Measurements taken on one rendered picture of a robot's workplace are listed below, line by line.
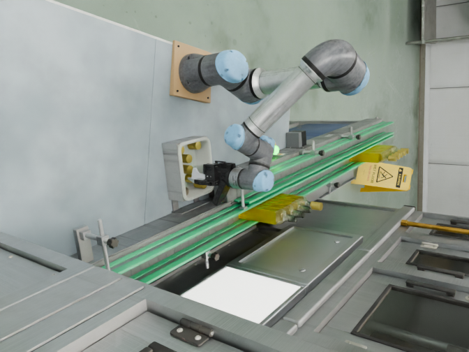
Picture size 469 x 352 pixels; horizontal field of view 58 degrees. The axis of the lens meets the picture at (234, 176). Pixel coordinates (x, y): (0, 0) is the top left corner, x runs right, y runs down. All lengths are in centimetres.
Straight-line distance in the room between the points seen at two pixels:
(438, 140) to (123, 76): 646
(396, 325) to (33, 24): 133
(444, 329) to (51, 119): 127
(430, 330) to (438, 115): 628
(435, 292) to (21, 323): 121
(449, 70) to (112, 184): 643
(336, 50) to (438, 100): 616
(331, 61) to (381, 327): 79
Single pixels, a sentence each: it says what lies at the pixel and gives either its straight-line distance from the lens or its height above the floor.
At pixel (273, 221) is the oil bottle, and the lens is 170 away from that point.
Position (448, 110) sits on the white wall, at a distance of 745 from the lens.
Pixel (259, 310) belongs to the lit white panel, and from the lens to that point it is 133.
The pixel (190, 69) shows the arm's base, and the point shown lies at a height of 82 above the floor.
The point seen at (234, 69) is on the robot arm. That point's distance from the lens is 156.
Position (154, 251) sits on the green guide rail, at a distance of 140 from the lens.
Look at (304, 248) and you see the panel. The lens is 173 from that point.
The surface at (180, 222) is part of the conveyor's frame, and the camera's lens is 157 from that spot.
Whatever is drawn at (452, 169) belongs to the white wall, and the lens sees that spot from 760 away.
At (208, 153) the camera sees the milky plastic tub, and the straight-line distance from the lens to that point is 169.
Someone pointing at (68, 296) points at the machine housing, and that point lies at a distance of 81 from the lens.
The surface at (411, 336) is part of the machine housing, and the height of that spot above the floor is 165.
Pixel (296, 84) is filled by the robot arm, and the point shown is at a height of 128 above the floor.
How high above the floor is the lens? 196
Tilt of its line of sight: 38 degrees down
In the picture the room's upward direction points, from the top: 96 degrees clockwise
